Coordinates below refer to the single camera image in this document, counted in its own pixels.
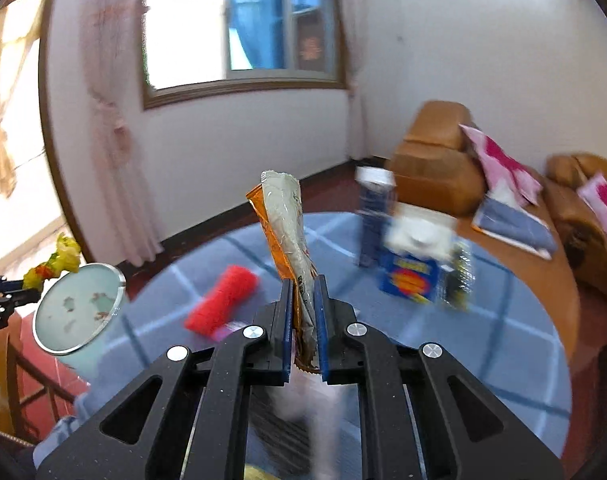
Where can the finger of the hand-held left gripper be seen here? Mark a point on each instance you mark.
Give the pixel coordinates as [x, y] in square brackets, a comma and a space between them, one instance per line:
[5, 286]
[3, 307]

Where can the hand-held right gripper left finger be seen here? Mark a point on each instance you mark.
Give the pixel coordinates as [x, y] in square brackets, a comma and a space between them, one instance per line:
[287, 335]

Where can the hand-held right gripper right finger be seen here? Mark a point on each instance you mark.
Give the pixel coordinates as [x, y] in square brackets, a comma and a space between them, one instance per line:
[321, 335]

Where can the red foam fruit net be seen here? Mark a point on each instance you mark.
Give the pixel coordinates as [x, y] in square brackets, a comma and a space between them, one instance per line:
[221, 302]

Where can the teal cartoon print trash bin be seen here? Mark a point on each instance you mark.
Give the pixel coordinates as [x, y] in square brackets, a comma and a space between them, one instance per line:
[78, 305]

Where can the orange silver snack wrapper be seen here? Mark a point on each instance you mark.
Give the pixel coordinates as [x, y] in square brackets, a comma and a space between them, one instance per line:
[283, 220]

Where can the wooden chair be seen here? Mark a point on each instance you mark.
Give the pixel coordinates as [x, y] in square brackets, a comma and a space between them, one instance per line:
[13, 375]

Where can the blue carton white top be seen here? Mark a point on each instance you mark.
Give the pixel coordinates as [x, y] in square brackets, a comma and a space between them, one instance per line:
[408, 275]

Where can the tall white blue carton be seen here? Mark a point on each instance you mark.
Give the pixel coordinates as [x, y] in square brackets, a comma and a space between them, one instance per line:
[373, 210]

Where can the dark dotted shiny packet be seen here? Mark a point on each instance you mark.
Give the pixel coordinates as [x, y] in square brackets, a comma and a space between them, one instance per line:
[458, 280]

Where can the blue plaid tablecloth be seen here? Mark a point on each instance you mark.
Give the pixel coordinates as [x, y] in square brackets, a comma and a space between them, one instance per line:
[483, 360]

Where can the beige balcony curtain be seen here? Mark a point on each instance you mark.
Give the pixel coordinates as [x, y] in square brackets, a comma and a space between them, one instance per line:
[3, 110]

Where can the long pink curtain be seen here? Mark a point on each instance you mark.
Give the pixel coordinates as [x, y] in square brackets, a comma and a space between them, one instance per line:
[113, 135]
[356, 85]

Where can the brown leather armchair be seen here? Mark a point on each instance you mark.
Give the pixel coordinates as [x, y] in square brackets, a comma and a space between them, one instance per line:
[433, 170]

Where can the folded blue blanket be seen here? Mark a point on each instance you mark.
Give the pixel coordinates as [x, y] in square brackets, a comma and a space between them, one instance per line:
[513, 227]

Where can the wooden coffee table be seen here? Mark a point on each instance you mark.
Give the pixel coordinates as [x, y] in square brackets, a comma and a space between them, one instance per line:
[558, 285]

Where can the pink white pillow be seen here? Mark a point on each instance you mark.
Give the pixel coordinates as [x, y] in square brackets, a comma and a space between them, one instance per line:
[603, 200]
[503, 165]

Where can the brown leather sofa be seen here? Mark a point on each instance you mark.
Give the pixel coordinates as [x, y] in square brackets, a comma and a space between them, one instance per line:
[583, 220]

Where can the window with brown frame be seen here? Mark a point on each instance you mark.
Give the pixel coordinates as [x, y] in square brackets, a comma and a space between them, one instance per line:
[263, 25]

